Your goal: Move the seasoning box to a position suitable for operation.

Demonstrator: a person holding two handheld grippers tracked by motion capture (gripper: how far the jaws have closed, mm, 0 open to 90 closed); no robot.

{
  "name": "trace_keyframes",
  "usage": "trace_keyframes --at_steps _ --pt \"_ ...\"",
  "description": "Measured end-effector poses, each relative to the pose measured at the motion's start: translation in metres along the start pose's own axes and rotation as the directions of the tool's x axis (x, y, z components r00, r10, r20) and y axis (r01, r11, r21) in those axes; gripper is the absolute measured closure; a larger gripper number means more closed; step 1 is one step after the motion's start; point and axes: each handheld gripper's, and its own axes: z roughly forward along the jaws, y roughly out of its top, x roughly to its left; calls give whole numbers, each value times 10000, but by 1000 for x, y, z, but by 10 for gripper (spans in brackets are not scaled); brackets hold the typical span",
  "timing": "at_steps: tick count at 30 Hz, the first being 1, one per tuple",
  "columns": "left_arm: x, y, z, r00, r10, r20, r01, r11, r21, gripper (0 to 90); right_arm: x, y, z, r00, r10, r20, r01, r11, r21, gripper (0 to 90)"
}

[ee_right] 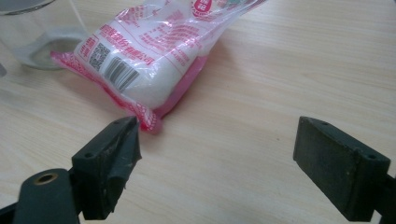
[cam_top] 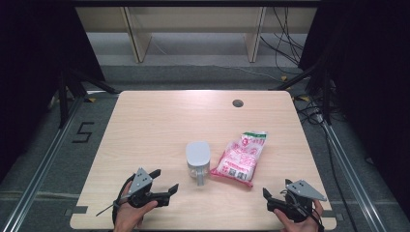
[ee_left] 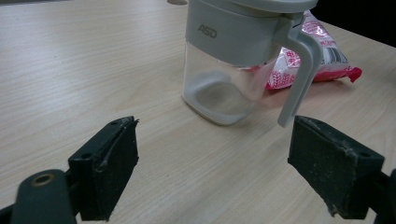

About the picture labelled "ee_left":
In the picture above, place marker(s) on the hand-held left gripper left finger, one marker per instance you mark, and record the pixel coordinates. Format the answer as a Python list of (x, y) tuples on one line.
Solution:
[(106, 168)]

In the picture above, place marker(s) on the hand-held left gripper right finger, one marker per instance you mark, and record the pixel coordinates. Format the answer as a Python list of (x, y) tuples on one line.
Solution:
[(330, 168)]

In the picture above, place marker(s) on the pink white plastic bag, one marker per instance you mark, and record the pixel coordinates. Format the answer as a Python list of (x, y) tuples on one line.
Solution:
[(333, 56)]

